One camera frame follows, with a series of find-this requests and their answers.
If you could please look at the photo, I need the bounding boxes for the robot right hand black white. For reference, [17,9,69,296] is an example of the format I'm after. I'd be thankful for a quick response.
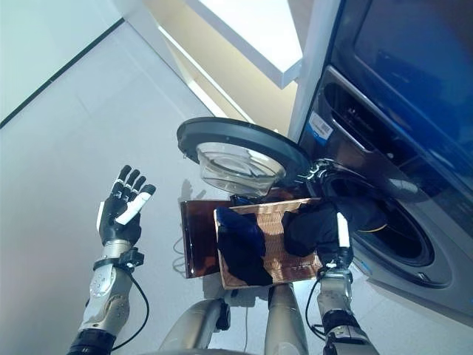
[319,212,355,261]

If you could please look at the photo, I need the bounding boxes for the thin grey cable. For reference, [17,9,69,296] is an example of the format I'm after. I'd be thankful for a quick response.
[242,306,251,353]

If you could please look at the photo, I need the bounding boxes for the robot left hand black white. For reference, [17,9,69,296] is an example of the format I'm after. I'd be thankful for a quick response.
[96,165,157,247]

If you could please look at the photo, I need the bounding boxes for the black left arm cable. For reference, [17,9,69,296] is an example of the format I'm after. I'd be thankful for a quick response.
[110,271,151,351]

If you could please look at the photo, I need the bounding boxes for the dark grey washing machine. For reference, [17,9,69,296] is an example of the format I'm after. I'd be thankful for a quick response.
[297,65,473,315]

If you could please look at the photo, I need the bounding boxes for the blue barcode sticker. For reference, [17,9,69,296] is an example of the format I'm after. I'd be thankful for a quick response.
[309,110,333,140]

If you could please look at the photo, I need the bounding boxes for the navy blue garment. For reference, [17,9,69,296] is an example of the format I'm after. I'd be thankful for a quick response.
[216,206,276,286]

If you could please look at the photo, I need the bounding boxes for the robot grey torso and legs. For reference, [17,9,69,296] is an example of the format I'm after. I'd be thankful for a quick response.
[158,284,310,355]

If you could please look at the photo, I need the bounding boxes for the white floor cable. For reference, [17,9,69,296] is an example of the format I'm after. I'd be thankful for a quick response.
[171,236,186,277]

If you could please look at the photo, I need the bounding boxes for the black garment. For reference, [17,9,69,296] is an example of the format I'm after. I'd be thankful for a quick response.
[282,201,387,258]

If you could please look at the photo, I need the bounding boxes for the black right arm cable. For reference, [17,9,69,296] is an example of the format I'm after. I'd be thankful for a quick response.
[305,273,326,334]

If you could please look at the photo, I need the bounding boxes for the dark brown tray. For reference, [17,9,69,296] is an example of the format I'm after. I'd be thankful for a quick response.
[180,186,300,279]

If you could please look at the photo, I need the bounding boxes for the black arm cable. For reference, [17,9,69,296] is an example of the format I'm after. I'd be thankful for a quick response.
[305,273,326,334]
[110,271,151,351]

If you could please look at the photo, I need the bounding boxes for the brown wicker laundry basket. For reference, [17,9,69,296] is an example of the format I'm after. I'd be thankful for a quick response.
[213,197,323,291]

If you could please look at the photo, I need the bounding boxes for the round glass washing machine door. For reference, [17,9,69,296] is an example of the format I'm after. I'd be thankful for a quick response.
[176,116,311,197]

